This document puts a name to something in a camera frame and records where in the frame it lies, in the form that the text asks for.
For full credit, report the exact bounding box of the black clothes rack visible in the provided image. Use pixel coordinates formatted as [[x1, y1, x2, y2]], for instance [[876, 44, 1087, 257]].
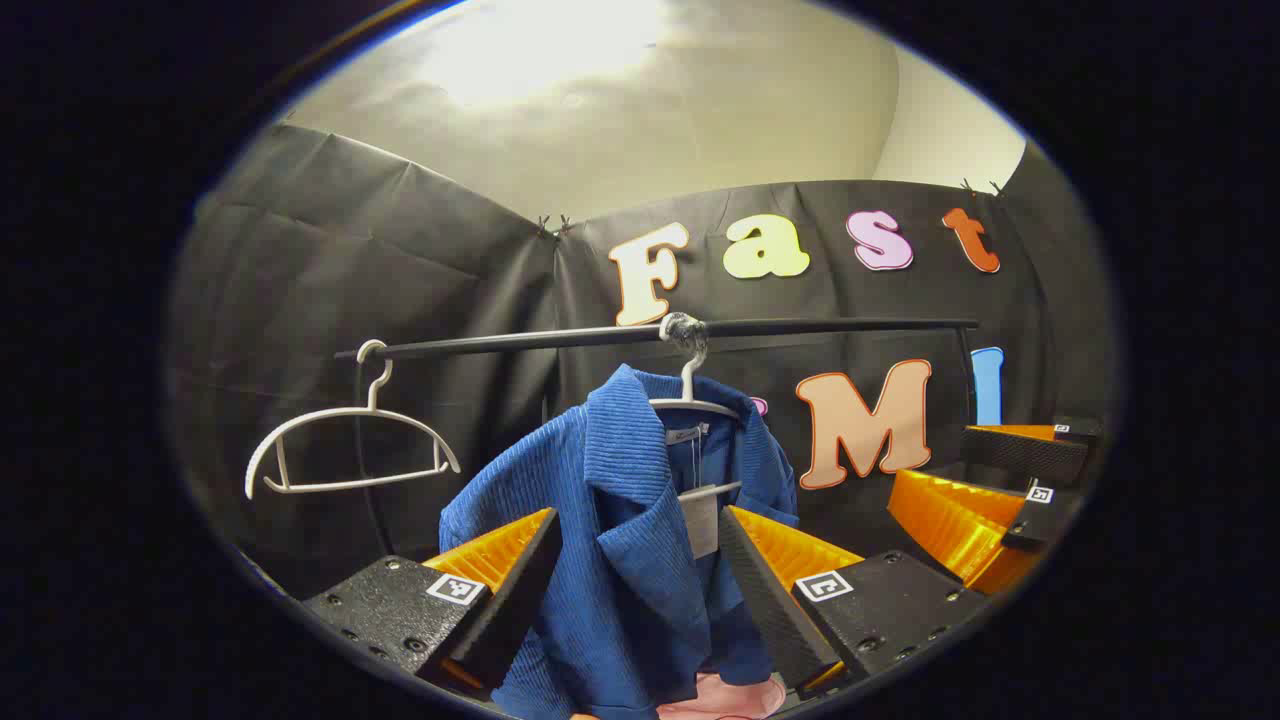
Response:
[[335, 318, 983, 561]]

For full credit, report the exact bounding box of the blue corduroy jacket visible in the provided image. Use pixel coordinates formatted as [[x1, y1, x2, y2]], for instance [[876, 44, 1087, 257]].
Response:
[[438, 363, 801, 720]]

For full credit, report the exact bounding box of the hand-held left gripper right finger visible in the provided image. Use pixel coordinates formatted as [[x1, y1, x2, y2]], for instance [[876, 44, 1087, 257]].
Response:
[[718, 505, 993, 699]]

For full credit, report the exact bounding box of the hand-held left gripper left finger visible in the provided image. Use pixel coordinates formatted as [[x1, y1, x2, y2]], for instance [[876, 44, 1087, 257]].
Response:
[[302, 507, 563, 701]]

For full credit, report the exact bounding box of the white hanger taped to rail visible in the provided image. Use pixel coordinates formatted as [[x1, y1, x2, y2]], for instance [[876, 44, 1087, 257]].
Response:
[[648, 335, 746, 501]]

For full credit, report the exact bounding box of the clear tape wad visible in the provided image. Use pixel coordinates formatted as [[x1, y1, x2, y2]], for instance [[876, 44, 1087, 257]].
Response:
[[660, 313, 709, 356]]

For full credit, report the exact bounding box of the pink laundry hamper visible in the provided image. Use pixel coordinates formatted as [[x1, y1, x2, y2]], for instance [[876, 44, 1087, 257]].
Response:
[[655, 673, 788, 720]]

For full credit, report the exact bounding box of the white plastic hanger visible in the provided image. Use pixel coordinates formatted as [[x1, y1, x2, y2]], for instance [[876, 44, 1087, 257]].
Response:
[[245, 339, 462, 500]]

